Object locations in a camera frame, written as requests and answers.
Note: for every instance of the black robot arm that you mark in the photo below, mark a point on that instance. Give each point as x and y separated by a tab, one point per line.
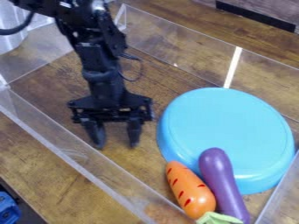
87	25

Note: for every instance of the dark baseboard strip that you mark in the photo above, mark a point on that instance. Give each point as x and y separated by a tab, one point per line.
255	16

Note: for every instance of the blue object at corner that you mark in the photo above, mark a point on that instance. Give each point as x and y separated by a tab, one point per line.
10	211

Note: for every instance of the white curtain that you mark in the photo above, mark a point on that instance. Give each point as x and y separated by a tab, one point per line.
16	23

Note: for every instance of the purple toy eggplant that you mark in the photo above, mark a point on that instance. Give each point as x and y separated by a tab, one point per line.
218	174

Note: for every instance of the blue round plate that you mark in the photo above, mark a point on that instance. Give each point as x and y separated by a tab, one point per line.
229	119

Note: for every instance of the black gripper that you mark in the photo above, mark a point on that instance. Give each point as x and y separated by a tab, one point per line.
132	109

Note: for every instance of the orange toy carrot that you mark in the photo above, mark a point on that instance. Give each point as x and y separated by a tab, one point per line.
191	191

